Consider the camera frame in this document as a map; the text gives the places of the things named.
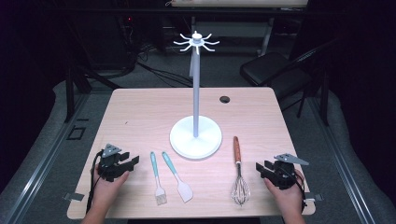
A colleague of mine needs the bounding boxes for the left hand-held gripper cable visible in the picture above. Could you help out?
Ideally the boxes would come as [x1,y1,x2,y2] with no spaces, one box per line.
[85,150,105,215]

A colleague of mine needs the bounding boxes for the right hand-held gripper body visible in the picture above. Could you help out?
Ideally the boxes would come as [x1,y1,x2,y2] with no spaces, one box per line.
[264,152,310,190]

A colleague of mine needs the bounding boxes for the teal-handled spatula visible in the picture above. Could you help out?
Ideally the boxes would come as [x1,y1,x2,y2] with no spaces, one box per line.
[161,151,194,203]

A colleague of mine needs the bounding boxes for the black metal stand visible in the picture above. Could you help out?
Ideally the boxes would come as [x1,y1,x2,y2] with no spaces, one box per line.
[64,18,123,124]

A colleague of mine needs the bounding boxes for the wooden-handled wire whisk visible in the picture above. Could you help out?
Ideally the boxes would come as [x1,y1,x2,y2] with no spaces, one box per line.
[230,135,251,207]

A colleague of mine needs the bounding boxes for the black floor cables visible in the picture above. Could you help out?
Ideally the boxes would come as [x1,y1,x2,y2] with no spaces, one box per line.
[135,43,194,89]

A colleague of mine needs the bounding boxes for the hand-held gripper cable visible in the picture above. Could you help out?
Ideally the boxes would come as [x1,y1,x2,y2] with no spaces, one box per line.
[279,167,308,215]
[85,150,105,215]

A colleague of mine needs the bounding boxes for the grey metal table bracket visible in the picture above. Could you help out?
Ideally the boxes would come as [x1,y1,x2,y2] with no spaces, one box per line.
[304,191,325,202]
[64,191,86,202]

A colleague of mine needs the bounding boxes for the right hand-held gripper cable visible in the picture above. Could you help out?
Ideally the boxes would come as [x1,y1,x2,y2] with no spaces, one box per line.
[279,167,308,215]

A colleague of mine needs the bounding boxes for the teal-handled basting brush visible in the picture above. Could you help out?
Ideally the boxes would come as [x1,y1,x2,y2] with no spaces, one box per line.
[149,151,168,206]

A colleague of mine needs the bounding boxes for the black chair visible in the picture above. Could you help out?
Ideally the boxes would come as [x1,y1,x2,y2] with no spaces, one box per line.
[239,36,332,127]

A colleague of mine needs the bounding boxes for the person's left hand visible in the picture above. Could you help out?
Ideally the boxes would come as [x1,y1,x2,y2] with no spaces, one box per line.
[90,164,131,216]

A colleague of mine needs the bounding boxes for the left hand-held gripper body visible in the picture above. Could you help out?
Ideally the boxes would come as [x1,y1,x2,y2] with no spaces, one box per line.
[96,143,132,183]

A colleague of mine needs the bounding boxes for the dark equipment with red light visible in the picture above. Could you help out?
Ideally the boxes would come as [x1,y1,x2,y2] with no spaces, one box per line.
[74,12,138,72]

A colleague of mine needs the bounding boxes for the aluminium floor rail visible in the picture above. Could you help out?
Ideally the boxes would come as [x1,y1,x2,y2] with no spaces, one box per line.
[0,92,92,224]
[306,96,378,224]

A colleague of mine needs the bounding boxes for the white background table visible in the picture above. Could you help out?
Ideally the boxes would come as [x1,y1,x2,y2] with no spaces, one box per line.
[164,0,310,58]

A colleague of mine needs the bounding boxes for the white utensil rack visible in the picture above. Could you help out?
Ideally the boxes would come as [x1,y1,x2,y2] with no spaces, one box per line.
[169,30,223,161]

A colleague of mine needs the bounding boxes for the person's right hand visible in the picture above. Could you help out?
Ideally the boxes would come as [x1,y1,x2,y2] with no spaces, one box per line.
[263,169,306,218]

